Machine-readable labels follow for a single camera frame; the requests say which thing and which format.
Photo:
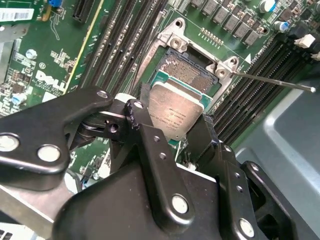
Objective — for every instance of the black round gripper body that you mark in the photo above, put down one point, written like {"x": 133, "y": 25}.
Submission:
{"x": 112, "y": 212}

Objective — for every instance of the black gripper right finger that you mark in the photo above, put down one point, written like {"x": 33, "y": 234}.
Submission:
{"x": 228, "y": 162}

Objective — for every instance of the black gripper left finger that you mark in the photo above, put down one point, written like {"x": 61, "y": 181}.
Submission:
{"x": 50, "y": 125}

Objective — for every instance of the silver topped CPU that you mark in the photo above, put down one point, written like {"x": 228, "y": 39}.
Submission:
{"x": 175, "y": 110}

